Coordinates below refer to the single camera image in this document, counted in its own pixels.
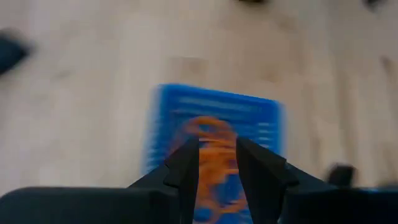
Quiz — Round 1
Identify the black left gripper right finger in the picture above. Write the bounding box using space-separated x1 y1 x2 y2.
235 136 398 224

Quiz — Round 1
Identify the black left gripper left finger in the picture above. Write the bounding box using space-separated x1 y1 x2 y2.
0 136 200 224

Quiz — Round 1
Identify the black wide rubber band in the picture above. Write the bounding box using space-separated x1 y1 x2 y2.
325 164 358 188
0 27 34 76

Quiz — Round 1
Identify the blue plastic basket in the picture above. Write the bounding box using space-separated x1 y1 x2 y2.
141 82 285 224

